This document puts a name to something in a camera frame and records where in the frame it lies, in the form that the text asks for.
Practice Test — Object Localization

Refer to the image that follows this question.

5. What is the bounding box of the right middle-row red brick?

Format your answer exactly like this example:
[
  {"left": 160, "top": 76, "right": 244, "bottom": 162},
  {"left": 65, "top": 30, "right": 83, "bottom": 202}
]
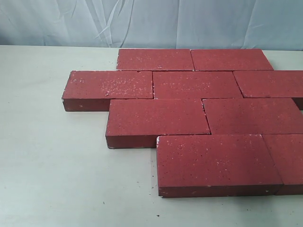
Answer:
[{"left": 233, "top": 70, "right": 303, "bottom": 110}]

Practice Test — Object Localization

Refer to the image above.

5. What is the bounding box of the wrinkled blue-grey backdrop cloth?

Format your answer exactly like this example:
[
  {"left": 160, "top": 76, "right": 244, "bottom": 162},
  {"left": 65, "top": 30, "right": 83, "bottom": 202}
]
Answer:
[{"left": 0, "top": 0, "right": 303, "bottom": 50}]

